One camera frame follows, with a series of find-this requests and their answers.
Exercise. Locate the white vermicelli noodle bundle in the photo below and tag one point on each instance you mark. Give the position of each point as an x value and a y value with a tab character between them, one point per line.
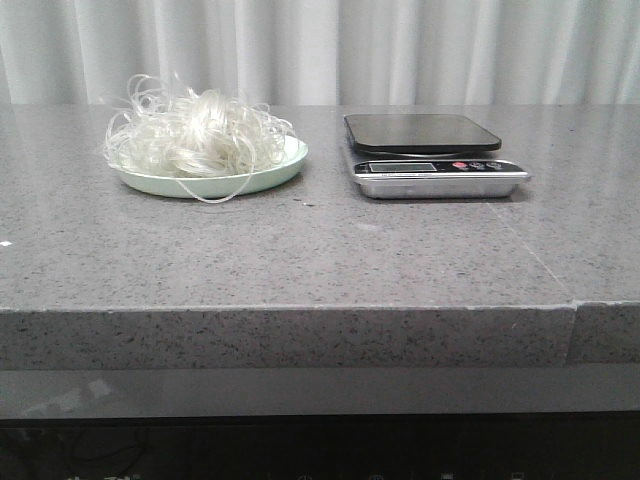
168	130

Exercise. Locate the digital kitchen scale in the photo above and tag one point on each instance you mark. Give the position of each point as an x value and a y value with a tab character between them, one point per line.
427	156

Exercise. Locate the pale green round plate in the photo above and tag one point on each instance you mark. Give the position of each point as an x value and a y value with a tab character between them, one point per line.
217	188

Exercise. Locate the white pleated curtain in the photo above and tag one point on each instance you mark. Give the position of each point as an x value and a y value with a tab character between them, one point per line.
326	52

